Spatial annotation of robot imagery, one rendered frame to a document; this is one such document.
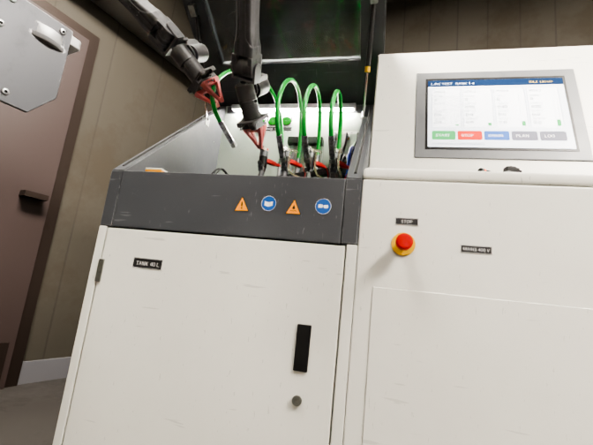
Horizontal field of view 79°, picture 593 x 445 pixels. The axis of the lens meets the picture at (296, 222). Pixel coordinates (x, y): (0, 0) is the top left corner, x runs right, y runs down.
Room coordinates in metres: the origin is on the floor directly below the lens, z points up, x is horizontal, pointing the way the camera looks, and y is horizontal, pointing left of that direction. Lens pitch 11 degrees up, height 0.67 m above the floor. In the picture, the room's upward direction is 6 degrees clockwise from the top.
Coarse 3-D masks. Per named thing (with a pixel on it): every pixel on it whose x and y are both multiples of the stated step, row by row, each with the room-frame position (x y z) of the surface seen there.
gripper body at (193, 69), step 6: (192, 60) 0.99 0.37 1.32; (186, 66) 0.99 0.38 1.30; (192, 66) 0.99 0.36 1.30; (198, 66) 1.00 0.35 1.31; (210, 66) 0.99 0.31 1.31; (186, 72) 1.00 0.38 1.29; (192, 72) 1.00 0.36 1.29; (198, 72) 1.00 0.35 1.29; (204, 72) 0.98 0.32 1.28; (210, 72) 1.01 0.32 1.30; (192, 78) 1.01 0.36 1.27; (198, 78) 1.00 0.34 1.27; (192, 84) 1.02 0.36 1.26
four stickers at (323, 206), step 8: (240, 200) 0.89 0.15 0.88; (248, 200) 0.88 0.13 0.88; (264, 200) 0.87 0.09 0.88; (272, 200) 0.87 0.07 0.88; (288, 200) 0.86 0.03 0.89; (296, 200) 0.85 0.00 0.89; (320, 200) 0.84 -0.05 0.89; (328, 200) 0.83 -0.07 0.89; (240, 208) 0.89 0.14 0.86; (248, 208) 0.88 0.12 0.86; (264, 208) 0.87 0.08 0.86; (272, 208) 0.87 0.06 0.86; (288, 208) 0.86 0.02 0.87; (296, 208) 0.85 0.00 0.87; (320, 208) 0.84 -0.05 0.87; (328, 208) 0.83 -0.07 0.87
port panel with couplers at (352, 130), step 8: (336, 128) 1.37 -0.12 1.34; (344, 128) 1.37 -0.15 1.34; (352, 128) 1.36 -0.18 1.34; (336, 136) 1.35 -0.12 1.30; (344, 136) 1.37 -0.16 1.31; (352, 136) 1.36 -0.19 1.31; (336, 144) 1.37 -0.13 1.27; (352, 144) 1.36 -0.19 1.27; (344, 152) 1.36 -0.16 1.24; (328, 160) 1.38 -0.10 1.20; (344, 160) 1.33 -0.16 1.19
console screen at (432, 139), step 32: (416, 96) 1.09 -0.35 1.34; (448, 96) 1.06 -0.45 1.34; (480, 96) 1.04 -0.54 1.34; (512, 96) 1.01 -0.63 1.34; (544, 96) 0.99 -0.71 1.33; (576, 96) 0.97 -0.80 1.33; (416, 128) 1.05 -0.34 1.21; (448, 128) 1.03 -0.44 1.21; (480, 128) 1.01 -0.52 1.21; (512, 128) 0.99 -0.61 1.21; (544, 128) 0.97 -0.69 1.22; (576, 128) 0.95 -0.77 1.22; (544, 160) 0.95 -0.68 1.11; (576, 160) 0.93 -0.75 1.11
